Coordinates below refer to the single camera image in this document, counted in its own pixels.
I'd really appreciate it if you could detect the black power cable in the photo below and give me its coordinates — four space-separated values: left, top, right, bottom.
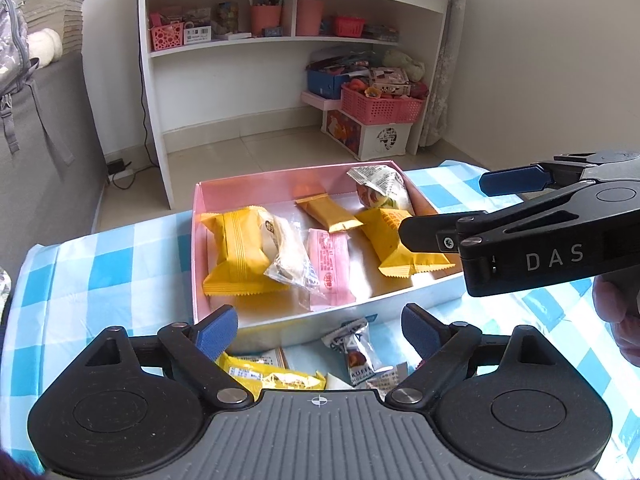
107 35 158 188

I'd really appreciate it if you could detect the pink snack packet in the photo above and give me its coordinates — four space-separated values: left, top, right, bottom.
306 228 357 311

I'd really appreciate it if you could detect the small orange snack packet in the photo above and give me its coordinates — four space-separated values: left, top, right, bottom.
295 193 365 233

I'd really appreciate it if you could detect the pink pen cup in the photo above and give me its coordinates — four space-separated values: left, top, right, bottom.
250 0 284 37

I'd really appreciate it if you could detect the clear pastry packet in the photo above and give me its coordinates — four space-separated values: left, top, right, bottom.
263 215 321 306

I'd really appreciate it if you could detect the beige plush toy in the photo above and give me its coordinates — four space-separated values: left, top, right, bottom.
383 49 427 82

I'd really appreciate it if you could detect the grey backpack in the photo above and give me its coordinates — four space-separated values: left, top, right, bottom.
0 0 76 166

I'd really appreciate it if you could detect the silver foil candy packet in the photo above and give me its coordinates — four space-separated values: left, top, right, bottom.
321 319 396 388

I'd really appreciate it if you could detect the person's right hand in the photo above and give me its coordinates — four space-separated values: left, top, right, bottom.
592 276 640 367

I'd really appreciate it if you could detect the small pink perforated basket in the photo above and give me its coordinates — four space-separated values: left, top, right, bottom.
150 23 185 52

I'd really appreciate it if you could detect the stack of books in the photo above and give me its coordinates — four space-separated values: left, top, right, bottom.
22 0 92 57

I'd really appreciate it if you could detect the grey sofa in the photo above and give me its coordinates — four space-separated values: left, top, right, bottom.
0 52 108 281

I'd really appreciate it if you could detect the small red basket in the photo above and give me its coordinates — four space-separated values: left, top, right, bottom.
333 16 367 39

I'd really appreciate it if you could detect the white nut snack packet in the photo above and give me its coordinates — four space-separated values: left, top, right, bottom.
365 362 416 391

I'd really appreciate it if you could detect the white plush toy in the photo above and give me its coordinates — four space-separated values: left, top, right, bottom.
27 27 64 68

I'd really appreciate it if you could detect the blue checkered tablecloth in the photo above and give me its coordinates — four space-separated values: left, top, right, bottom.
0 160 640 480

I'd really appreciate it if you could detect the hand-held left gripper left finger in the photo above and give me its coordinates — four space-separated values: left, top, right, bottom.
82 304 253 406

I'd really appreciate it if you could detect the white storage box with drawing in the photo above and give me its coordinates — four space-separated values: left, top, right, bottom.
321 108 415 159

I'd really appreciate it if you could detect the large pink basket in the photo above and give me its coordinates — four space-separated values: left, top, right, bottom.
340 84 427 127

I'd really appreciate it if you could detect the white bookshelf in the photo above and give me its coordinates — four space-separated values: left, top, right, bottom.
136 0 467 211

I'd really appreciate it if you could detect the yellow printed snack packet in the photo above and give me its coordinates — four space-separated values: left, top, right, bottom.
215 349 327 401

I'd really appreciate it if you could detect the plain pink cup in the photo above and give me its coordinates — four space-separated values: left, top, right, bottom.
296 0 327 37

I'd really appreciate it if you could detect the pink and silver cardboard box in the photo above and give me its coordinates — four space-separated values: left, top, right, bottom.
191 160 463 356

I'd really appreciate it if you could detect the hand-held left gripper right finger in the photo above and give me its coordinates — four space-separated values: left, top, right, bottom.
387 302 558 406

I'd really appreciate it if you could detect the blue box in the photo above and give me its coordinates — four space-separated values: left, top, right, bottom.
306 67 353 102

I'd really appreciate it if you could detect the clear jar of trinkets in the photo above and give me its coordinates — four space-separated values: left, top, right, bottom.
215 1 241 36

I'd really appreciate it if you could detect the toy box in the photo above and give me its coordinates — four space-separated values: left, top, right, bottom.
369 66 412 97

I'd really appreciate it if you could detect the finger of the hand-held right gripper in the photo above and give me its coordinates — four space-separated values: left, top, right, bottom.
398 180 596 254
479 160 588 197

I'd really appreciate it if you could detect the lace curtain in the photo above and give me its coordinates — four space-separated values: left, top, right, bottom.
419 0 468 150

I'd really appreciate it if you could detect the white printed snack packet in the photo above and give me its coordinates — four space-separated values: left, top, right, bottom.
346 165 413 211

